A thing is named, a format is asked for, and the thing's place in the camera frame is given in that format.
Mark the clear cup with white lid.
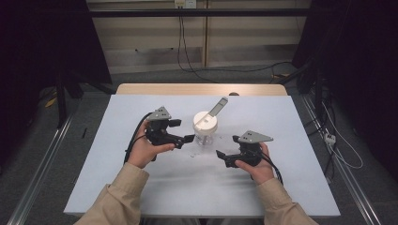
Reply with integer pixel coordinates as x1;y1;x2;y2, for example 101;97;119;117
191;97;229;147

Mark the yellow floor tape piece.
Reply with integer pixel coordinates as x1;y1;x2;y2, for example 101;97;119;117
44;97;59;109

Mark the black horizontal bar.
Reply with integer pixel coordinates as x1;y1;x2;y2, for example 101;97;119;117
88;7;312;19

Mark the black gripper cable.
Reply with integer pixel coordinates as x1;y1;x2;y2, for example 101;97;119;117
123;112;154;165
250;149;284;186

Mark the white floor cable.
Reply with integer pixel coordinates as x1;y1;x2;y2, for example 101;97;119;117
321;102;364;171

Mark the person's right hand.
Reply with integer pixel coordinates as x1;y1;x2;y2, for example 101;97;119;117
234;142;276;186

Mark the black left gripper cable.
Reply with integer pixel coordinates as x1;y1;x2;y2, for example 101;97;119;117
123;112;154;165

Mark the metal floor rail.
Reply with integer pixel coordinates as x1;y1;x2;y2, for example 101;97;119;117
6;113;78;225
299;93;383;225

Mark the person's left hand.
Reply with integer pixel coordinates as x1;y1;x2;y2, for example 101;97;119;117
127;120;176;170

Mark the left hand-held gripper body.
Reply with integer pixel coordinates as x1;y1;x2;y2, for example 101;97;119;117
144;106;177;147

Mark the wooden table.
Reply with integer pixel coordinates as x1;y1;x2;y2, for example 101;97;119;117
115;82;288;97

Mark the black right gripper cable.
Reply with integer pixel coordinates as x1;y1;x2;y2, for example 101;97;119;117
250;149;284;186

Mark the white wall socket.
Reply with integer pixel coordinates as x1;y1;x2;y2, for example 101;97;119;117
174;0;197;9

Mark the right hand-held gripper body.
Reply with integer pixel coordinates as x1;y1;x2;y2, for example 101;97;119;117
230;129;275;165

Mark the black curtain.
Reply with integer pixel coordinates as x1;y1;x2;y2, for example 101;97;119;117
292;0;398;173
0;0;113;158

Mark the black metal stand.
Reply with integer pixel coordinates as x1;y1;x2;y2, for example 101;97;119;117
54;70;84;129

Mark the black power cable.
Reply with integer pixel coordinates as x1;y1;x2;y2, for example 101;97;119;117
176;7;218;84
181;14;294;73

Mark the white power strip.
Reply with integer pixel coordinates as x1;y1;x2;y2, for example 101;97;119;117
324;132;337;146

